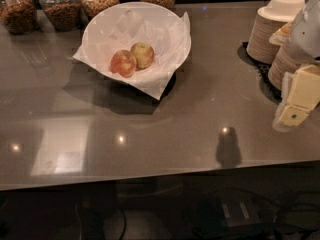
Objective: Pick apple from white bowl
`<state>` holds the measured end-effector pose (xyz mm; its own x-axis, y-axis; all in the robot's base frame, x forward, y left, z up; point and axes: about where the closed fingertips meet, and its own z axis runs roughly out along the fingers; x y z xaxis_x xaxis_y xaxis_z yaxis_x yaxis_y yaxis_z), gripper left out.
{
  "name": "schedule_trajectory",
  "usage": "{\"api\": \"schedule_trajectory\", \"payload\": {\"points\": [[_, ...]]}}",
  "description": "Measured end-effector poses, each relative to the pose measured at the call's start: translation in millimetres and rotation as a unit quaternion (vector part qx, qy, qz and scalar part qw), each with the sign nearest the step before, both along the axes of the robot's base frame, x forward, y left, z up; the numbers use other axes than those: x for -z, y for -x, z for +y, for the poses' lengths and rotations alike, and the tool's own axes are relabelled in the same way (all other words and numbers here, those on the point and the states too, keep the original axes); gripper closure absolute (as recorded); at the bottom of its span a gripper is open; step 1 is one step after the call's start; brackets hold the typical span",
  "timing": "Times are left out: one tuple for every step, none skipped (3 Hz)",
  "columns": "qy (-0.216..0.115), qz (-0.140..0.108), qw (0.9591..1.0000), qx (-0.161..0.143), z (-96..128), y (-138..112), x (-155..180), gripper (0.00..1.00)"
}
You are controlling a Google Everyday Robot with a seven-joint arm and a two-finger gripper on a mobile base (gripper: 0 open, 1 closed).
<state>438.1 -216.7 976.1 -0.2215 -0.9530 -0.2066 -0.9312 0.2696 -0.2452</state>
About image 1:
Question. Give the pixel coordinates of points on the dark box under table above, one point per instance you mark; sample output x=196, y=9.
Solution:
x=227, y=219

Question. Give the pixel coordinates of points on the rear stack of paper bowls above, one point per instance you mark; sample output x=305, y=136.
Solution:
x=268, y=20

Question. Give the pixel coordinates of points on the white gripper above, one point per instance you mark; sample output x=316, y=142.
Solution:
x=306, y=37

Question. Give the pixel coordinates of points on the red apple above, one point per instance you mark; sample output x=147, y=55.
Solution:
x=124, y=63

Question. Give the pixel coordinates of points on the leftmost glass cereal jar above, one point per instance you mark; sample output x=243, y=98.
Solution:
x=18, y=16

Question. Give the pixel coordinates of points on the yellow green apple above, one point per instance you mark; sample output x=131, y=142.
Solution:
x=144, y=54

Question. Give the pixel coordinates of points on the white paper liner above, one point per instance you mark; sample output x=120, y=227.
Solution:
x=156, y=74

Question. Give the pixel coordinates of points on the black tray mat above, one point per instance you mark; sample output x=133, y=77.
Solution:
x=262, y=69

